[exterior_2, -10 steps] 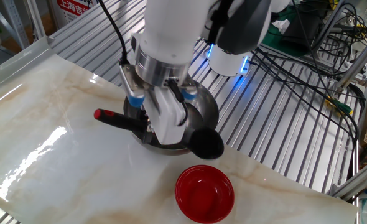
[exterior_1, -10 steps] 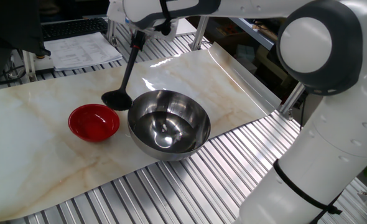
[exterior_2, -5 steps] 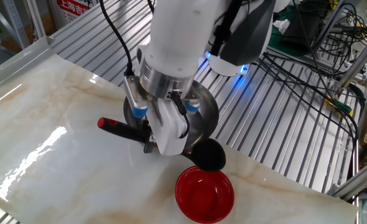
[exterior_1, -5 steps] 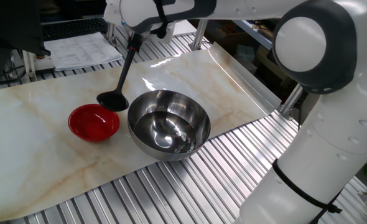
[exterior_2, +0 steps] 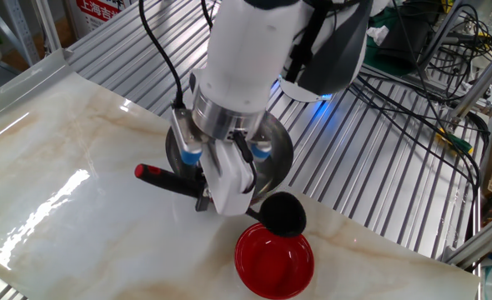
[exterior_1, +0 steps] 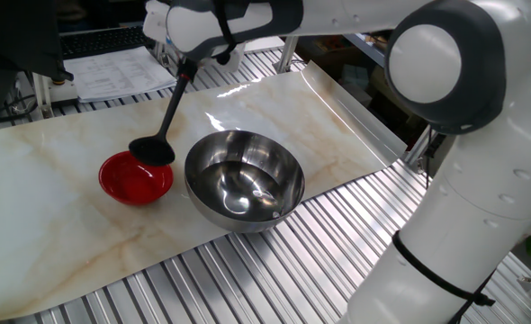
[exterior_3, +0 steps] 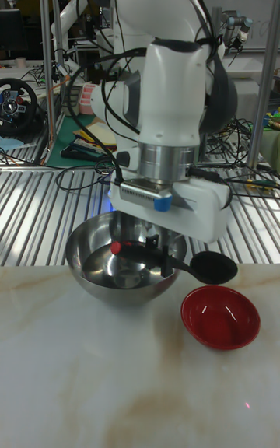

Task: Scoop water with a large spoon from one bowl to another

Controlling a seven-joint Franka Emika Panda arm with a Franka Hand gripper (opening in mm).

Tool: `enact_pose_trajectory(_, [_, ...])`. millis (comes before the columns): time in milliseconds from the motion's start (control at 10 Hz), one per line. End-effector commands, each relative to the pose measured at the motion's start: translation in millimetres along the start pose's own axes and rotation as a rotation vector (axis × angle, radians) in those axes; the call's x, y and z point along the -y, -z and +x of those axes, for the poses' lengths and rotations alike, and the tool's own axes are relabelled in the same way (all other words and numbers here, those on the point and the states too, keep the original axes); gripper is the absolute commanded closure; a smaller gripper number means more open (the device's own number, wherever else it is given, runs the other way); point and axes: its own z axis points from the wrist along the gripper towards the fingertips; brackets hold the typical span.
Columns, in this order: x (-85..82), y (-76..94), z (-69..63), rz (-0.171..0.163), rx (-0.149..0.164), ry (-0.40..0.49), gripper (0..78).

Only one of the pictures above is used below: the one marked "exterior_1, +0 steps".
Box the black ladle with red-tipped handle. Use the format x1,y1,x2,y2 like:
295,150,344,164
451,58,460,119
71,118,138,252
128,58,200,167

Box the small red bowl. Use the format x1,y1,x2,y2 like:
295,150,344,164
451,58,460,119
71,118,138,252
97,150,175,207

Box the large stainless steel bowl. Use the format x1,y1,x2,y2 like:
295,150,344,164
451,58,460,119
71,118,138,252
184,130,306,234

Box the printed white paper sheets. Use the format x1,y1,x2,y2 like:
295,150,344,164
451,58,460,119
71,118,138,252
62,46,177,104

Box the black keyboard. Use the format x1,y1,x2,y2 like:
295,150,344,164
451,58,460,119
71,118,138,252
59,25,152,60

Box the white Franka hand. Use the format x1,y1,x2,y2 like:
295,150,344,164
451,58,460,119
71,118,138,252
142,2,248,83

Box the large black monitor back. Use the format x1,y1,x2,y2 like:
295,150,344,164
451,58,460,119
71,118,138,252
0,0,76,113

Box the black strap near arm base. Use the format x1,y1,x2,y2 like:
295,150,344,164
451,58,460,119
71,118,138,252
391,229,497,324

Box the glossy marble pattern mat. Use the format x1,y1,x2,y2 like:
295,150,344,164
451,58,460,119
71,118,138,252
0,60,409,323

